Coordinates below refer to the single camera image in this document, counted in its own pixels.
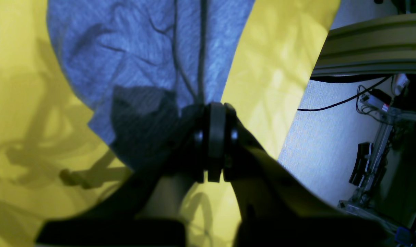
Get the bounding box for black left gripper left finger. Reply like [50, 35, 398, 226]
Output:
[36, 105, 206, 247]

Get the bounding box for grey aluminium frame rail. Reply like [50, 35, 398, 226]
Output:
[312, 13, 416, 77]

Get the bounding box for yellow table cloth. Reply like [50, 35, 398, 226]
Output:
[0, 0, 341, 247]

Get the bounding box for black floor cable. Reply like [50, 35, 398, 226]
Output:
[297, 76, 391, 112]

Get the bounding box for grey t-shirt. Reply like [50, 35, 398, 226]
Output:
[47, 0, 255, 170]

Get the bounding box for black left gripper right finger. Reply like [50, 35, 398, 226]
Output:
[206, 103, 388, 247]

